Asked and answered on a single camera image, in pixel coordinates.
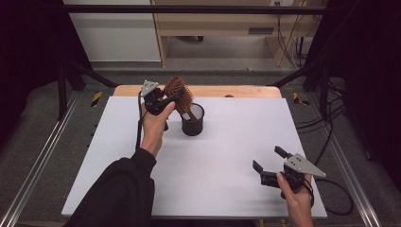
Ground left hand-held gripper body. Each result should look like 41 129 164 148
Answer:
139 79 166 116

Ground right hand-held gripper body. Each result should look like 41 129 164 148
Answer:
260 152 327 194

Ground wooden paddle hairbrush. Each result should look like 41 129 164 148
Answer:
163 76 199 122

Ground black mesh pen holder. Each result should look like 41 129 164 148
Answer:
180 102 205 137

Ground person's left hand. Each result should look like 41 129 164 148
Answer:
140 101 177 158

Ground person's right hand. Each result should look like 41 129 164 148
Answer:
276 172 315 219

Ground light wooden table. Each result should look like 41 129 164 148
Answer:
113 84 283 98

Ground yellow black tape marker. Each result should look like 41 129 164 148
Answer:
292 92 310 107
90 90 104 108

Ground black metal stand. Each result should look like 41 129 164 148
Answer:
57 60 119 121
268 62 332 119

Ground light wooden desk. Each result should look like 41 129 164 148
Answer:
150 0 329 68

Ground grey under-desk tray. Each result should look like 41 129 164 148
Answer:
248 26 275 35

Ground black curtain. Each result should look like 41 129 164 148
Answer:
305 0 401 190
0 0 93 143

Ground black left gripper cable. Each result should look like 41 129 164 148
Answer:
135 91 149 150

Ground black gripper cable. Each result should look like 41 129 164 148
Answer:
135 91 149 150
310 178 354 217

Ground black floor cables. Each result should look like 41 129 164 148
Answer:
295 79 348 166

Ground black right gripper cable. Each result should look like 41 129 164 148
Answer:
310 178 354 217

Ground aluminium floor rail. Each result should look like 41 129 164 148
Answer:
325 135 384 227
0 91 80 227

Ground black horizontal frame bar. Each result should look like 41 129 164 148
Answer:
46 4 330 15

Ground bundle of black desk cables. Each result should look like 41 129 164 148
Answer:
276 13 305 69

